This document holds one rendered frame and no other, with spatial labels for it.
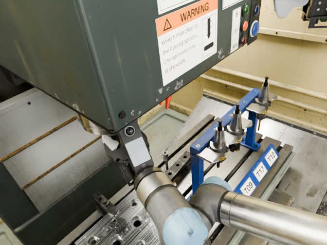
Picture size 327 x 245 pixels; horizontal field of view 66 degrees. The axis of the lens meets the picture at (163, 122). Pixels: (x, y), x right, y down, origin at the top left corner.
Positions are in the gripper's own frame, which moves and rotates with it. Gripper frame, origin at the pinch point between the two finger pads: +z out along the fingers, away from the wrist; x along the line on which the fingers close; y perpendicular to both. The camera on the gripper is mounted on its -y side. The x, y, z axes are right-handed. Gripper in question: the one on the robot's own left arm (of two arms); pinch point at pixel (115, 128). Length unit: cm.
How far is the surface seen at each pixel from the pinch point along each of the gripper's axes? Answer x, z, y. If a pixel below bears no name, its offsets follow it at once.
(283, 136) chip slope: 93, 12, 61
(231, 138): 37.5, -4.5, 21.0
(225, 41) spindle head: 23.0, -15.1, -21.2
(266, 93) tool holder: 62, 4, 16
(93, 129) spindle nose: -6.0, -6.4, -6.9
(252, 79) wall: 91, 37, 35
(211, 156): 26.4, -7.3, 20.9
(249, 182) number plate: 46, -8, 48
